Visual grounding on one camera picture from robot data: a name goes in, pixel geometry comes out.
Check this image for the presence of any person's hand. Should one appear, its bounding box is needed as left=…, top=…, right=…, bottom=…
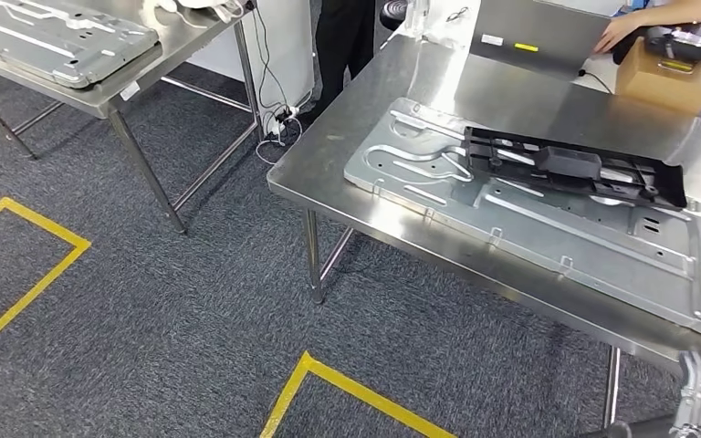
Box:
left=591, top=12, right=643, bottom=57

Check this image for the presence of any black plastic bracket part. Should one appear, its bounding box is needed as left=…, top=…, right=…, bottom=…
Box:
left=462, top=125, right=689, bottom=212

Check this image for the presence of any person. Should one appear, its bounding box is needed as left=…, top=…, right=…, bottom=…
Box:
left=312, top=0, right=378, bottom=120
left=591, top=0, right=701, bottom=125

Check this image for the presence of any brown cardboard box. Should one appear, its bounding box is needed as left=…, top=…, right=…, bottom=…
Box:
left=615, top=36, right=701, bottom=117

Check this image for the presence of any grey laptop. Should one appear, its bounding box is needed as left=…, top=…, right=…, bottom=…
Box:
left=470, top=0, right=615, bottom=83

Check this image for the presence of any stainless steel table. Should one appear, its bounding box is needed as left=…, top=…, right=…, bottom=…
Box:
left=0, top=0, right=263, bottom=236
left=266, top=0, right=701, bottom=428

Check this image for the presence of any stamped sheet metal panel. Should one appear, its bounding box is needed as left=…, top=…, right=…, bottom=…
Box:
left=342, top=96, right=701, bottom=348
left=0, top=0, right=162, bottom=90

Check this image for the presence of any white partition board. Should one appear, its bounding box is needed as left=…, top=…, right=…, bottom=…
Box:
left=188, top=0, right=318, bottom=142

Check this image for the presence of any white power strip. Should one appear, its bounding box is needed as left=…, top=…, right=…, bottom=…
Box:
left=266, top=105, right=302, bottom=140

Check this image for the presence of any yellow floor tape square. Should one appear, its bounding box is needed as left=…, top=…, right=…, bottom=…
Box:
left=258, top=350, right=458, bottom=438

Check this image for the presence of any black laptop cable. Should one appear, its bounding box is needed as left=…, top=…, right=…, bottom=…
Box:
left=576, top=68, right=617, bottom=98

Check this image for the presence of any white cable bundle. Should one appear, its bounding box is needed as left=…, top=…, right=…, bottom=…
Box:
left=143, top=0, right=249, bottom=25

